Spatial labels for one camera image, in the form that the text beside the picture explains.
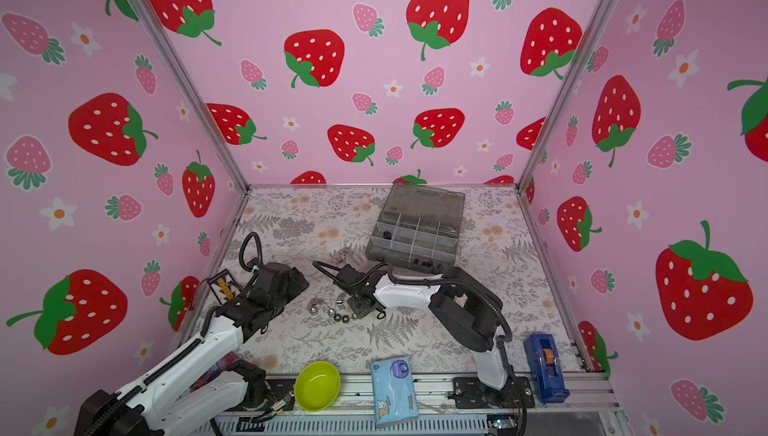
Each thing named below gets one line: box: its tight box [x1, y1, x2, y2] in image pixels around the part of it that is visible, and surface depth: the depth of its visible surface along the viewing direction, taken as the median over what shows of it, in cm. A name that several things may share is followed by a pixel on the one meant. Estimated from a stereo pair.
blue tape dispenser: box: [524, 334, 570, 403], surface depth 75 cm
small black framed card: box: [207, 268, 242, 305], surface depth 94 cm
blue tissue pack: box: [371, 356, 419, 426], surface depth 70 cm
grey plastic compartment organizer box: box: [365, 183, 466, 274], surface depth 107 cm
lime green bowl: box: [294, 361, 341, 412], surface depth 76 cm
